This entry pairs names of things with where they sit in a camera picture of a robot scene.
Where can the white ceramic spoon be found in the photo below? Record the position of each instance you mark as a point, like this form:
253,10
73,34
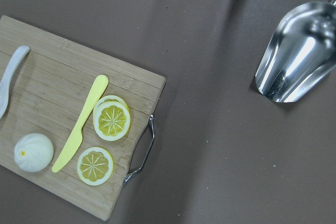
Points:
15,60

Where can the metal ice scoop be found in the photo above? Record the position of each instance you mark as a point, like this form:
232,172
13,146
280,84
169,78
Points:
300,54

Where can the lemon slice bottom stacked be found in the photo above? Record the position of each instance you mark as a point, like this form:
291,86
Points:
114,98

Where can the bamboo cutting board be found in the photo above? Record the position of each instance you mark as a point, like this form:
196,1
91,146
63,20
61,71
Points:
48,92

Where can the lemon slice upper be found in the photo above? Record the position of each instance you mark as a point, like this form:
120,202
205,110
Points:
95,166

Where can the yellow plastic knife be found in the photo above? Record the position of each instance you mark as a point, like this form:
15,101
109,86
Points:
75,138

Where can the white steamed bun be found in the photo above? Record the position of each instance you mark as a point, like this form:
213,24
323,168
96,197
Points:
33,152

